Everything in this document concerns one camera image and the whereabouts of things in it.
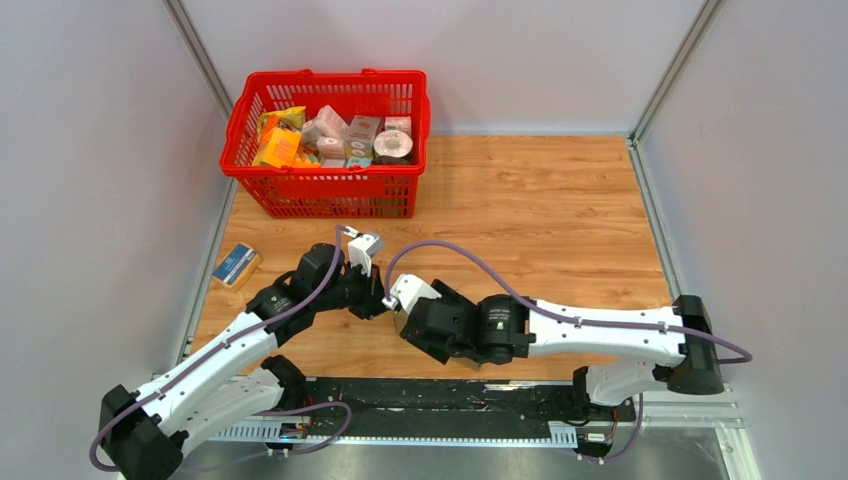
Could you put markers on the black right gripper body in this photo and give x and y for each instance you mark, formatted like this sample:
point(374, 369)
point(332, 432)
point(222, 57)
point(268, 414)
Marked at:
point(444, 354)

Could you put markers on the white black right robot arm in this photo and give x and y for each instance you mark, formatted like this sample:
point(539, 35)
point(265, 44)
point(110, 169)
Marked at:
point(661, 348)

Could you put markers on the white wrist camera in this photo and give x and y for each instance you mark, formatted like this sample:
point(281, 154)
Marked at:
point(363, 248)
point(406, 291)

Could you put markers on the round tape roll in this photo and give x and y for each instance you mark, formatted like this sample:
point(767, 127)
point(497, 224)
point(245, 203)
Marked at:
point(393, 147)

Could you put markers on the red plastic shopping basket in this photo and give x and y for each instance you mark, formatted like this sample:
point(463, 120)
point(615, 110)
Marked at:
point(332, 177)

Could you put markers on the orange snack box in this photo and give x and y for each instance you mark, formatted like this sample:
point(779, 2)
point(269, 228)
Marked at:
point(278, 148)

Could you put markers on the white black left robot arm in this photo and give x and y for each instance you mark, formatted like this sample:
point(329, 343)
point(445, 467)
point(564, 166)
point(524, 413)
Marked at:
point(147, 432)

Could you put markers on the pink white carton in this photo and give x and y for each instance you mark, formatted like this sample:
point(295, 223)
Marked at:
point(330, 123)

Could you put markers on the yellow snack bag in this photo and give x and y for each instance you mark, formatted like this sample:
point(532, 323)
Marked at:
point(291, 119)

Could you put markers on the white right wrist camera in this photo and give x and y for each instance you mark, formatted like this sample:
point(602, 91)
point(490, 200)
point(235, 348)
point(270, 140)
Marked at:
point(406, 291)

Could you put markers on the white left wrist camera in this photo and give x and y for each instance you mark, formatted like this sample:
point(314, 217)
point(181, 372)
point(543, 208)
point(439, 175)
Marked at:
point(363, 248)

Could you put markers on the brown cardboard paper box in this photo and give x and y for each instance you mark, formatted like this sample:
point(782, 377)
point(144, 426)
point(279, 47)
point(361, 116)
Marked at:
point(400, 321)

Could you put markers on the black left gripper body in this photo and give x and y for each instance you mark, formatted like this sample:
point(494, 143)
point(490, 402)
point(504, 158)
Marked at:
point(357, 291)

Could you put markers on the blue yellow small box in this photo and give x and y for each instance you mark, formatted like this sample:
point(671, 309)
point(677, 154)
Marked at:
point(233, 271)

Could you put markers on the aluminium frame rail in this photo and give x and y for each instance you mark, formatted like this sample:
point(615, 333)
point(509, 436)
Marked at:
point(660, 409)

